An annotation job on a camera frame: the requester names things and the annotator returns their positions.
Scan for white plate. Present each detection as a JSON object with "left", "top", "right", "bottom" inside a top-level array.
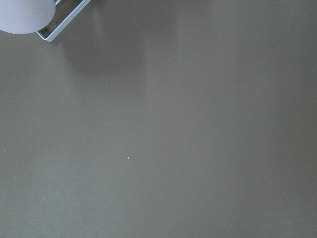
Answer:
[{"left": 0, "top": 0, "right": 55, "bottom": 34}]

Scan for white wire rack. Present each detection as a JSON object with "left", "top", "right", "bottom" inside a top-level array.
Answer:
[{"left": 36, "top": 0, "right": 91, "bottom": 42}]

